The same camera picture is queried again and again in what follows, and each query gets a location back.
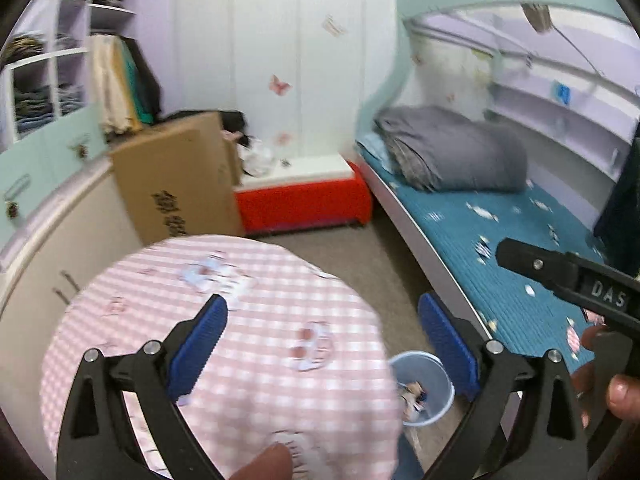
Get white wardrobe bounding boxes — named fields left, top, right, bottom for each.
left=162, top=0, right=402, bottom=162

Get wide teal drawer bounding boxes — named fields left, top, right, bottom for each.
left=0, top=134, right=51, bottom=252

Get light blue trash bin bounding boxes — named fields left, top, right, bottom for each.
left=387, top=351, right=456, bottom=429

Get black clothes pile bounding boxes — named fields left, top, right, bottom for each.
left=164, top=108, right=249, bottom=137

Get narrow teal drawer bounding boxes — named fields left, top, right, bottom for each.
left=42, top=102, right=109, bottom=187

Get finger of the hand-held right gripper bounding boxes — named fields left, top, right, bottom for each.
left=496, top=237, right=582, bottom=294

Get black hanging garment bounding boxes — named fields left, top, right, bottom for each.
left=125, top=35, right=164, bottom=122

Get cream hanging jacket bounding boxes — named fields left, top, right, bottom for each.
left=89, top=33, right=127, bottom=134

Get beige low cabinet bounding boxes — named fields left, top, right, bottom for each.
left=0, top=157, right=147, bottom=322

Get grey folded clothes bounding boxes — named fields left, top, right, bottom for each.
left=57, top=84, right=84, bottom=114

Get teal bed sheet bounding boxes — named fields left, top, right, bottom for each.
left=357, top=134, right=640, bottom=363

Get folded jeans stack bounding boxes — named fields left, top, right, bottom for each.
left=13, top=87, right=54, bottom=129

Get olive clothes pile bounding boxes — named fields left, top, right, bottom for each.
left=4, top=33, right=47, bottom=64

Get person's right hand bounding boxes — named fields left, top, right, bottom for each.
left=571, top=324, right=640, bottom=422

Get yellow hanging garment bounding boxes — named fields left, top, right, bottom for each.
left=114, top=40, right=142, bottom=132

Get green hanging garment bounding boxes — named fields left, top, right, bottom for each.
left=122, top=45, right=154, bottom=127

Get red storage bench white top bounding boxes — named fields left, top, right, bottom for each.
left=234, top=153, right=374, bottom=237

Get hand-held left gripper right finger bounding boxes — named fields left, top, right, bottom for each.
left=417, top=292, right=589, bottom=480

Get grey blanket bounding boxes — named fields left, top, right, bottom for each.
left=373, top=104, right=529, bottom=194

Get round table pink checked tablecloth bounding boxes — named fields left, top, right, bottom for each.
left=39, top=233, right=402, bottom=480

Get person's left hand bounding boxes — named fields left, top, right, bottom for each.
left=232, top=444, right=294, bottom=480

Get teal bunk bed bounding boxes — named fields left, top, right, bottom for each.
left=352, top=0, right=640, bottom=377

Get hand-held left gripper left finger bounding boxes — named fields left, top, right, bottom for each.
left=56, top=293, right=229, bottom=480

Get cardboard box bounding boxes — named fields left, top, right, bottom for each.
left=108, top=111, right=246, bottom=247

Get purple stair shelf cabinet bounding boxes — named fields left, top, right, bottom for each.
left=0, top=0, right=147, bottom=257

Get white plastic bag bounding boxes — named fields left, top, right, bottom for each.
left=239, top=140, right=277, bottom=177

